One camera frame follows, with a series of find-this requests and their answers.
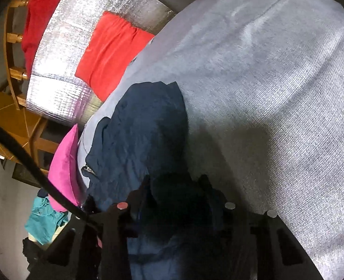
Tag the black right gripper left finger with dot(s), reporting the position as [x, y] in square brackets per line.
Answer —
[122, 225]

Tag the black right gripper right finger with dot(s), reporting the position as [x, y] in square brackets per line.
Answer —
[229, 249]

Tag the navy blue jacket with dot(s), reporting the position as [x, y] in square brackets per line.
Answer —
[146, 135]

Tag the pink cloth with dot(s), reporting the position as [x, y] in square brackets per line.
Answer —
[63, 172]

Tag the teal garment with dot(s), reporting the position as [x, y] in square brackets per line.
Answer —
[44, 220]

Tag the black garment on floor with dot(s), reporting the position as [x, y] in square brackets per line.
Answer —
[32, 252]

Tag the wooden chair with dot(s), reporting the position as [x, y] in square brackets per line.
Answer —
[24, 126]

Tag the silver foil insulated mat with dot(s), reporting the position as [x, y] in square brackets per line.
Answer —
[53, 90]

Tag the bright red folded cloth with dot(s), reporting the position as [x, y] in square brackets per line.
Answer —
[115, 42]

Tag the grey knit bed sheet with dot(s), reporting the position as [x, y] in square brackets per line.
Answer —
[263, 84]

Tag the dark red hanging garment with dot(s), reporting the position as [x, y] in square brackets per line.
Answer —
[39, 13]

